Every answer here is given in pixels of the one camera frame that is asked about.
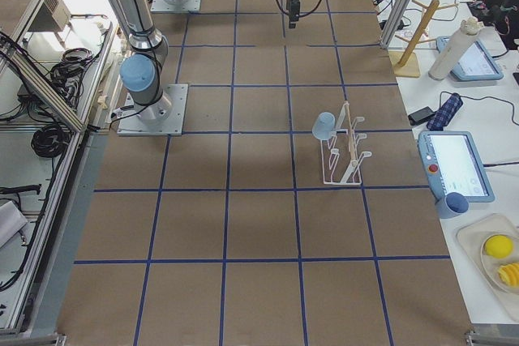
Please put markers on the yellow lemon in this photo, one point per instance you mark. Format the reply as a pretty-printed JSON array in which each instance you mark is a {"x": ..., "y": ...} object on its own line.
[{"x": 498, "y": 246}]

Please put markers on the plaid fabric pouch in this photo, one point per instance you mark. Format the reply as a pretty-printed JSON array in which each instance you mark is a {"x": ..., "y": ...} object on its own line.
[{"x": 444, "y": 115}]

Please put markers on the blue cup on desk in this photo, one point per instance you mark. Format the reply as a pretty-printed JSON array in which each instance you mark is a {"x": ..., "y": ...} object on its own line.
[{"x": 451, "y": 205}]

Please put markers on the blue teach pendant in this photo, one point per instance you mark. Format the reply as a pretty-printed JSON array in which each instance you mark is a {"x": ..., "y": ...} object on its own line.
[
  {"x": 476, "y": 64},
  {"x": 452, "y": 164}
]

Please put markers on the white wire cup rack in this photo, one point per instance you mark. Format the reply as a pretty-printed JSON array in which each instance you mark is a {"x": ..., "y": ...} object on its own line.
[{"x": 340, "y": 158}]

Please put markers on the black phone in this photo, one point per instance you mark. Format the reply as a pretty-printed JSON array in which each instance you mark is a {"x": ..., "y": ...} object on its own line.
[{"x": 420, "y": 116}]

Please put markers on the beige tray with fruit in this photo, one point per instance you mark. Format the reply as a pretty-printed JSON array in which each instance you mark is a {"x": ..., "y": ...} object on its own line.
[{"x": 472, "y": 238}]

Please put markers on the sliced lemon toy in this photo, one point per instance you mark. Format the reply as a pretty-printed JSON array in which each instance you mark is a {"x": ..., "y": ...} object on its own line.
[{"x": 509, "y": 274}]

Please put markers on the light blue plastic cup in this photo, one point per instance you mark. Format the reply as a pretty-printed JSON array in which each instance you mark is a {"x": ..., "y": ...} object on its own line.
[{"x": 324, "y": 126}]

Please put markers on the white cylinder bottle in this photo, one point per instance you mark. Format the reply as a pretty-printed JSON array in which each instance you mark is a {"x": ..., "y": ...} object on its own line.
[{"x": 453, "y": 47}]

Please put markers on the wooden mug stand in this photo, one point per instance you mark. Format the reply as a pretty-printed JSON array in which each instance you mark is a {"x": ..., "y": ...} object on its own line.
[{"x": 405, "y": 63}]

